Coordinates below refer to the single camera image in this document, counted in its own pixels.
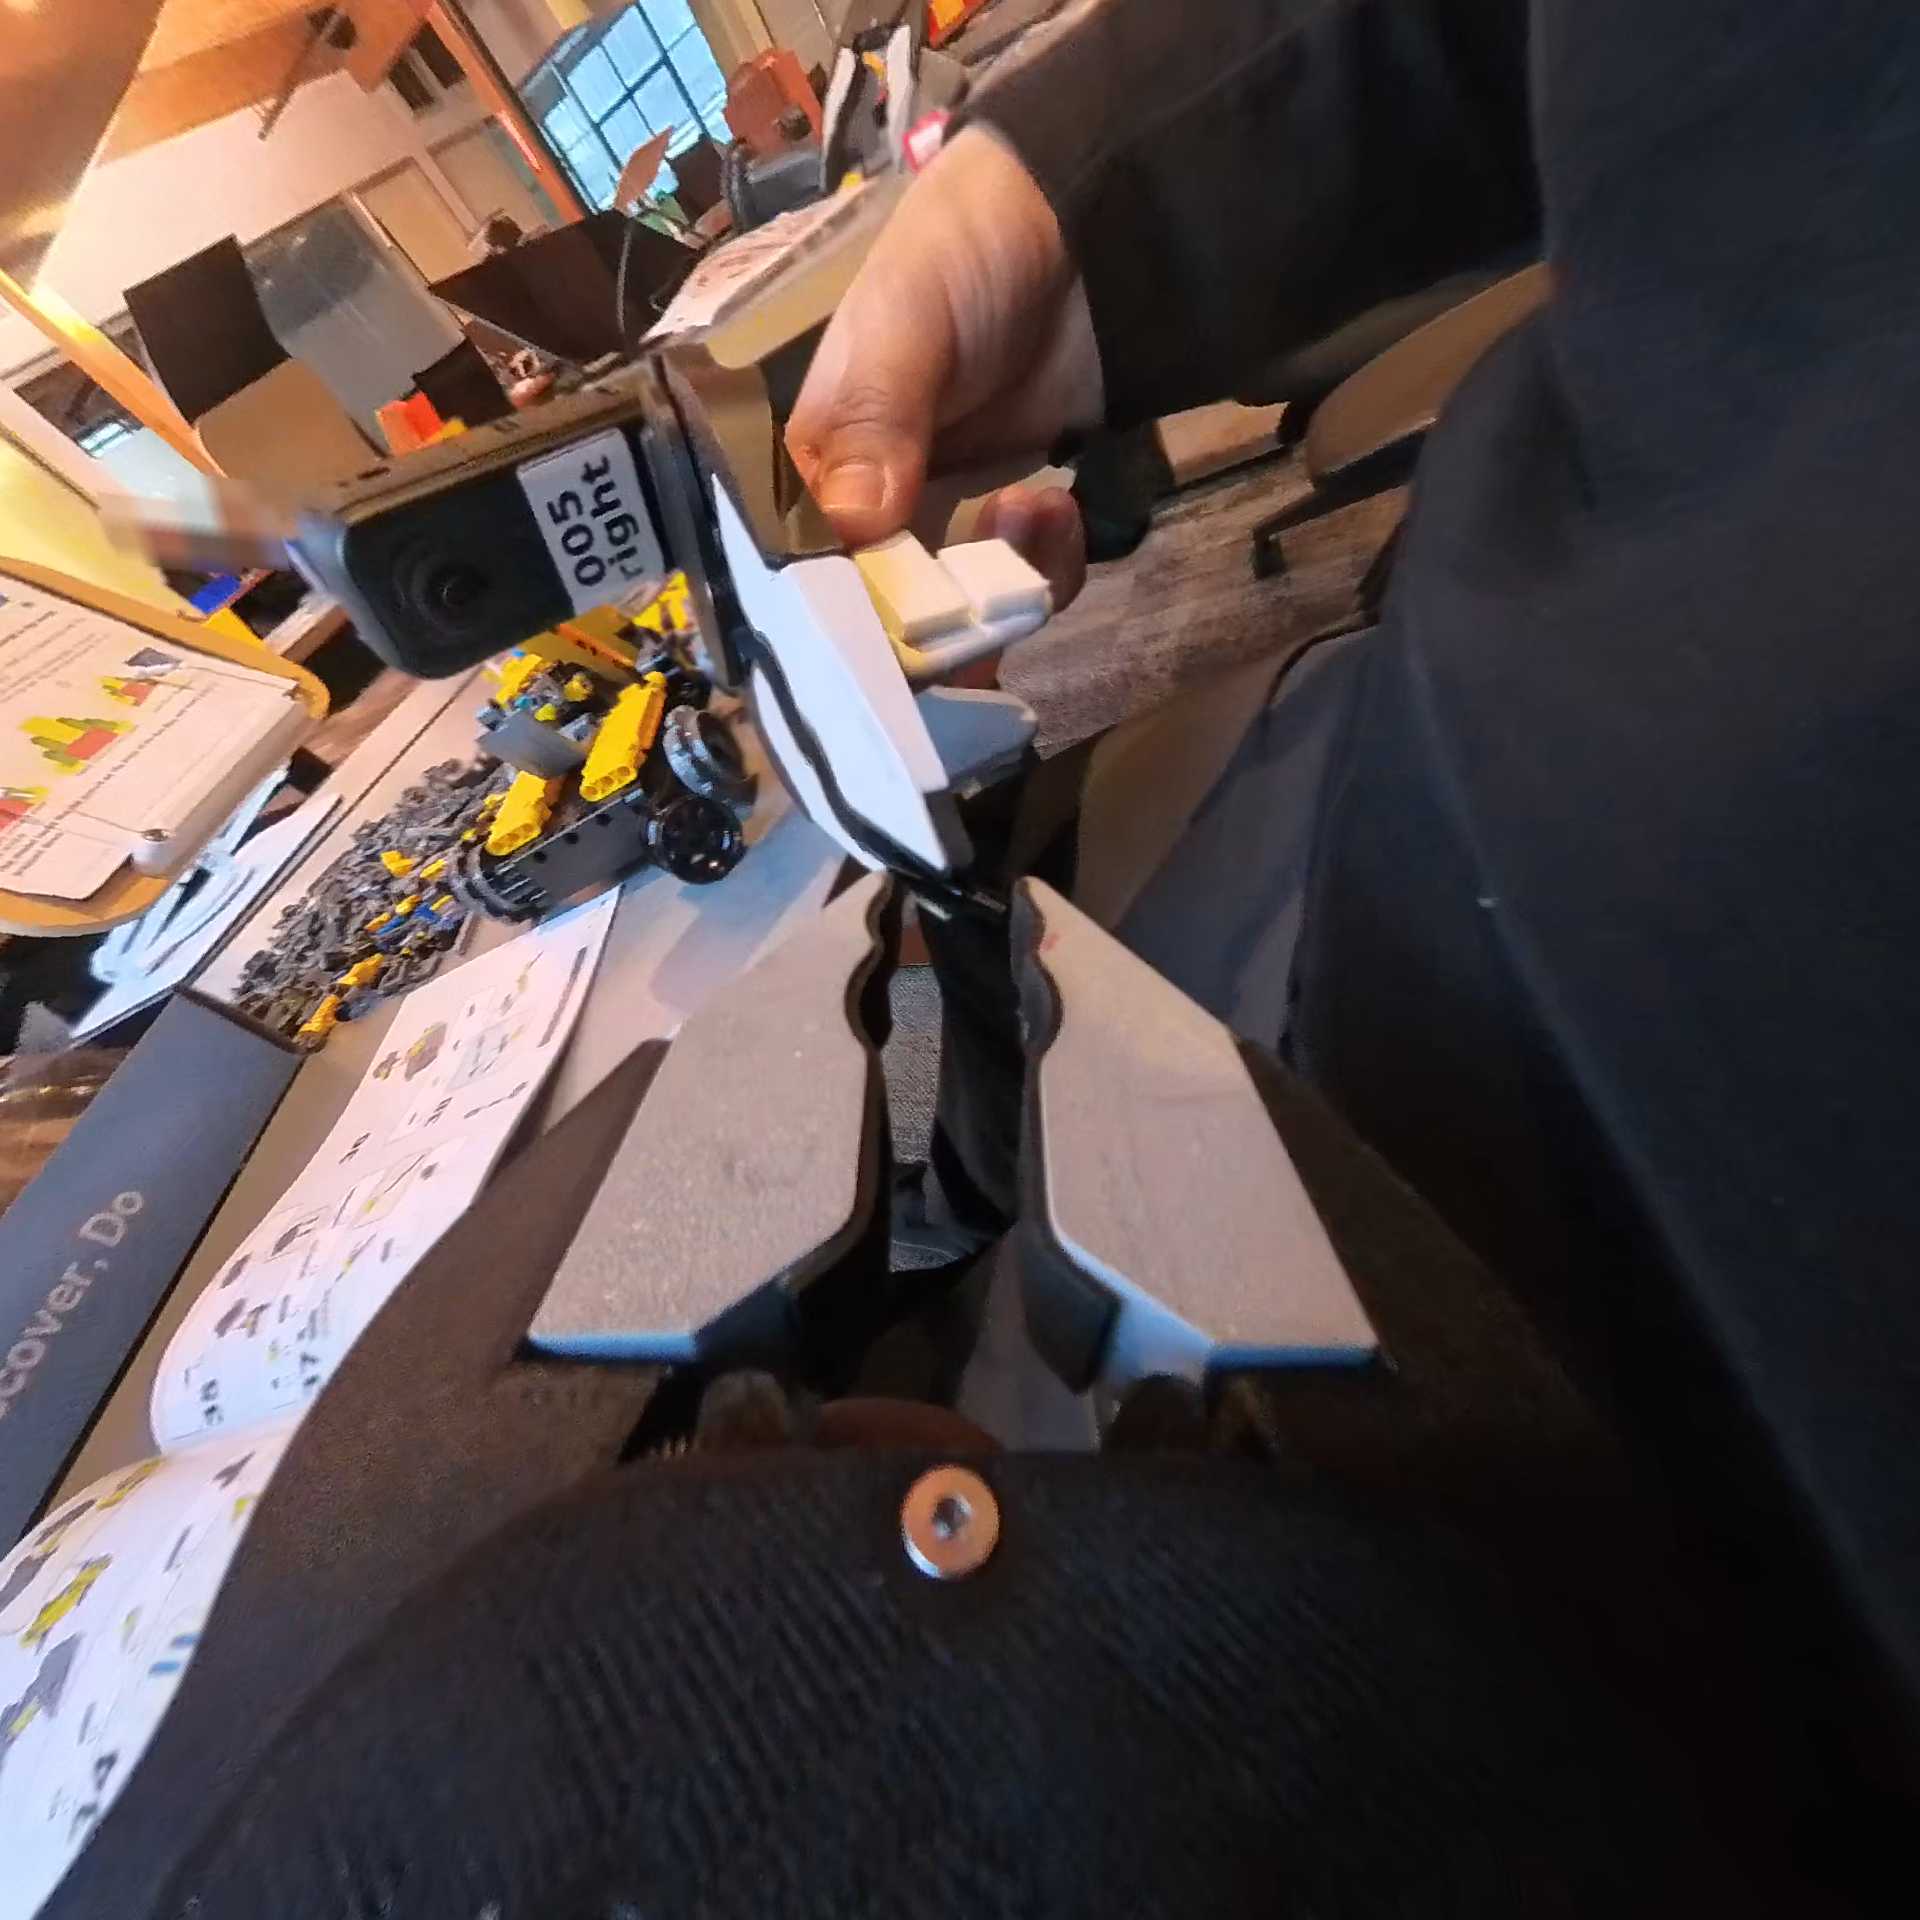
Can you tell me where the black monitor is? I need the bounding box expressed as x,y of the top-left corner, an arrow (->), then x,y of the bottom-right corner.
128,236 -> 297,428
430,209 -> 702,359

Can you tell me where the white instruction booklet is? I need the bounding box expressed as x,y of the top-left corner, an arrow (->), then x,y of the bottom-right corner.
0,885 -> 628,1887

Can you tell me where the yellow toy vehicle model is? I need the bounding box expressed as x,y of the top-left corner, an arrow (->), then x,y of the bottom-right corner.
450,583 -> 753,925

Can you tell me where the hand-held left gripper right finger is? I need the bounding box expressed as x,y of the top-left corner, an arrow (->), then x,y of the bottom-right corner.
1013,879 -> 1382,1393

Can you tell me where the window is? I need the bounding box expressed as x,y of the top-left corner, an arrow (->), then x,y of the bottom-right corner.
516,0 -> 740,209

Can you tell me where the person's right hand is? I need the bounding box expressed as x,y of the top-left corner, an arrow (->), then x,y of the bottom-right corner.
782,128 -> 1109,606

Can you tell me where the dark grey cardboard box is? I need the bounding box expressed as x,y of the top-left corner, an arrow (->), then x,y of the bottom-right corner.
0,987 -> 306,1544

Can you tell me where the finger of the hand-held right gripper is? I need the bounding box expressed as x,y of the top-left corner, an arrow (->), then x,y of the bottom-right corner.
740,641 -> 905,870
717,474 -> 1040,879

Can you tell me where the pile of small building pieces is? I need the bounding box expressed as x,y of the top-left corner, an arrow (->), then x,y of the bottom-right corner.
220,757 -> 500,1051

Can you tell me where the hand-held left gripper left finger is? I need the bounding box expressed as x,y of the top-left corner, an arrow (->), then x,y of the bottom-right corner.
523,870 -> 905,1369

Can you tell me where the printed paper sheet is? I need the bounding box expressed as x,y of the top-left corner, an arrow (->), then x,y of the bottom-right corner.
0,580 -> 302,901

